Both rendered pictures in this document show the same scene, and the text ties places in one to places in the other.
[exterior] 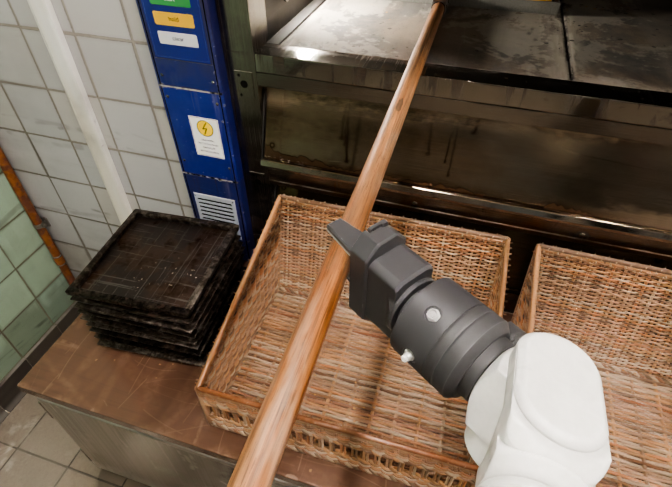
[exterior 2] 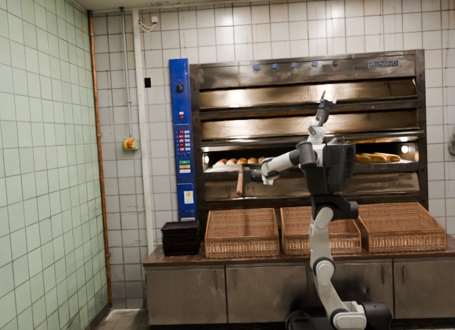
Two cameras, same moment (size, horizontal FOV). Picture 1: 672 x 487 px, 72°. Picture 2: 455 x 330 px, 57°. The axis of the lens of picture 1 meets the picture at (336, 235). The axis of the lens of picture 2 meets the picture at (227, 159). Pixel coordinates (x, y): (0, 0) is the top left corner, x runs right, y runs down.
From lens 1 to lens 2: 2.68 m
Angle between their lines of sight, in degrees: 41
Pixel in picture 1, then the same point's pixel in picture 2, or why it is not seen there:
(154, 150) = (168, 207)
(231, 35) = (197, 169)
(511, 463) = not seen: hidden behind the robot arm
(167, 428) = (194, 260)
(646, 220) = (300, 194)
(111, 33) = (164, 173)
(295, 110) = (212, 186)
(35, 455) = not seen: outside the picture
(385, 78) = (235, 173)
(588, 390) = not seen: hidden behind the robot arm
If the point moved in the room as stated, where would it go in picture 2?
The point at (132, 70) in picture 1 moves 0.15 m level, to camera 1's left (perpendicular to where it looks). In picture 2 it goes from (167, 183) to (149, 184)
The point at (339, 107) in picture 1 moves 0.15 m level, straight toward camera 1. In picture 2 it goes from (224, 183) to (228, 185)
